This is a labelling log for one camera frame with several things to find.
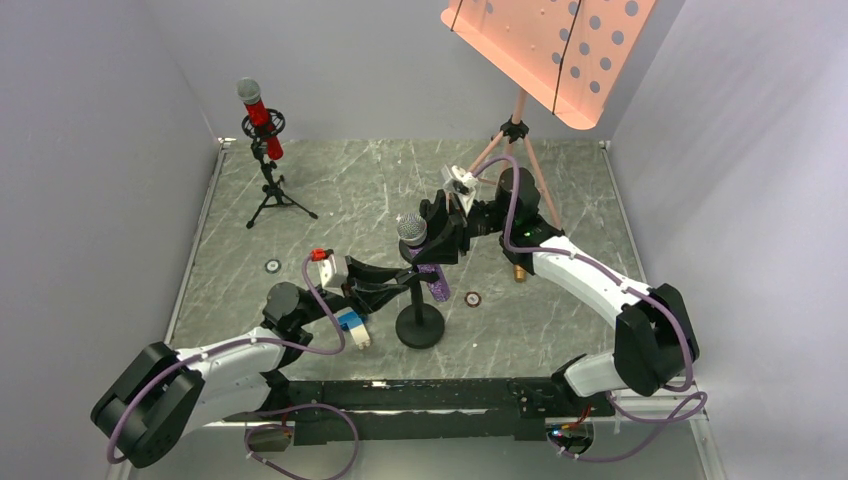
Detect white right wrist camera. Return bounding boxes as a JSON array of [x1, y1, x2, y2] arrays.
[[441, 165, 479, 214]]

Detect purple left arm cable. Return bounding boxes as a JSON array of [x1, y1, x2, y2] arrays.
[[105, 248, 361, 480]]

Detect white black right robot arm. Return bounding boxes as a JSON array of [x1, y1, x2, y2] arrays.
[[397, 167, 700, 398]]

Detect pink music stand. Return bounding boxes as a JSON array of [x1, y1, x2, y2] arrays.
[[440, 0, 660, 227]]

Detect purple glitter microphone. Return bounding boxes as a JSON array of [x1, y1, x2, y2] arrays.
[[396, 212, 453, 303]]

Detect red glitter microphone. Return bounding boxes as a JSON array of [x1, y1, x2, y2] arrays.
[[236, 77, 284, 161]]

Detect gold microphone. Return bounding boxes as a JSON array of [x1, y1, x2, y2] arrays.
[[513, 265, 527, 283]]

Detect black tripod shock mount stand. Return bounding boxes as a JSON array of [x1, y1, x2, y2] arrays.
[[241, 108, 319, 229]]

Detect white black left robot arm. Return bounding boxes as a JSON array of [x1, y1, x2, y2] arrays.
[[90, 250, 407, 468]]

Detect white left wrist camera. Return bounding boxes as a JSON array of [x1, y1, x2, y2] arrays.
[[310, 248, 348, 290]]

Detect black round-base fork mic stand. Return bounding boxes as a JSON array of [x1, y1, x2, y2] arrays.
[[395, 267, 445, 350]]

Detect black round-base clip mic stand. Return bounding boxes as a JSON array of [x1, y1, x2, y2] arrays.
[[398, 240, 415, 263]]

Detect black grey poker chip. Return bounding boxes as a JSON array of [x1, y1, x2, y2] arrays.
[[264, 259, 281, 274]]

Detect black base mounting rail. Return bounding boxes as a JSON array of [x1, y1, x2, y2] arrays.
[[227, 377, 611, 446]]

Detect brown poker chip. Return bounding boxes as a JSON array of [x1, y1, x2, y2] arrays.
[[464, 292, 481, 308]]

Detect blue white toy brick block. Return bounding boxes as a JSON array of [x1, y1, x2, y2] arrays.
[[337, 310, 371, 350]]

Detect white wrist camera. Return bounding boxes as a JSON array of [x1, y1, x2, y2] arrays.
[[310, 248, 348, 290], [441, 165, 479, 214]]

